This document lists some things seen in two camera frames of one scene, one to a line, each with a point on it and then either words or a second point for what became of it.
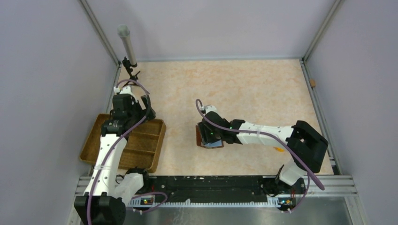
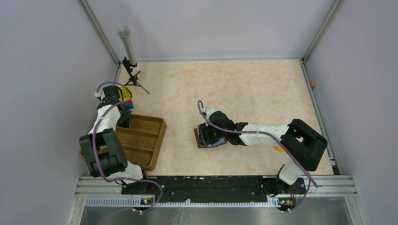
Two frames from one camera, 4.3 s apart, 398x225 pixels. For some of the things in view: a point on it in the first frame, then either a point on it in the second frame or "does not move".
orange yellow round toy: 279,149 does not move
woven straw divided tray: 141,150 does not move
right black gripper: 206,138 does not move
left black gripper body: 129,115 to 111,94
